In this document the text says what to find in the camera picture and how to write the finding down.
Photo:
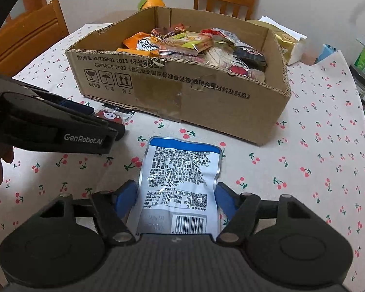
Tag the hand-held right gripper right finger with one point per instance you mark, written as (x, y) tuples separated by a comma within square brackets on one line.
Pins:
[(225, 202)]

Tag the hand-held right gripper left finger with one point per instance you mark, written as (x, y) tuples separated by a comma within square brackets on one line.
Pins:
[(125, 200)]

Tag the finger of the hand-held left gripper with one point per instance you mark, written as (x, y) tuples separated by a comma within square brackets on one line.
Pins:
[(76, 107), (88, 121)]

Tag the small red snack packet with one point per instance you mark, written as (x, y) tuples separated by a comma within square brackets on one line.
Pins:
[(109, 115)]

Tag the white and blue snack packet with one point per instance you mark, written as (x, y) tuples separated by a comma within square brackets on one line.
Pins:
[(176, 173)]

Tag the cardboard box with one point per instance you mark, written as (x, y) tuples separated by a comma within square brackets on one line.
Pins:
[(200, 97)]

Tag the person's left hand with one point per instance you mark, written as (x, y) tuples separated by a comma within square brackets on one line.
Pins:
[(6, 158)]

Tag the orange cartoon snack packet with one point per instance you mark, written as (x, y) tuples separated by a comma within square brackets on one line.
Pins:
[(140, 44)]

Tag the cherry print tablecloth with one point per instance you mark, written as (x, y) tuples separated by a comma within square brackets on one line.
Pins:
[(307, 158)]

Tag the brown snack packet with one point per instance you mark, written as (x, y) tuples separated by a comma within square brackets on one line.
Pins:
[(167, 32)]

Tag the beige biscuit packet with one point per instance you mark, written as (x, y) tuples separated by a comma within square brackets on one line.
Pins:
[(185, 41)]

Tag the red and white snack packet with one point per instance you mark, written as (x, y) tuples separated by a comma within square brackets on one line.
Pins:
[(238, 70)]

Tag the black snack packet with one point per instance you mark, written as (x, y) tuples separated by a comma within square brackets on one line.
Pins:
[(251, 56)]

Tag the clear red snack packet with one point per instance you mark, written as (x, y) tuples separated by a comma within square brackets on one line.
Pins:
[(219, 35)]

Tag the white tissue pack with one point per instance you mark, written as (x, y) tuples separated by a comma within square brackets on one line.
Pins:
[(298, 53)]

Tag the gold bag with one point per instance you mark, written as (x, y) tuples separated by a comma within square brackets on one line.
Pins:
[(281, 41)]

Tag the light blue box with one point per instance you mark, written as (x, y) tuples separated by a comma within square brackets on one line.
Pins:
[(325, 53)]

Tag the jar with black lid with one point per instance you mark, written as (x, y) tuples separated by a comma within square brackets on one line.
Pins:
[(359, 80)]

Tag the white paper sheet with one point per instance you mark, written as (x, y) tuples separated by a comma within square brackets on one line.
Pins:
[(270, 21)]

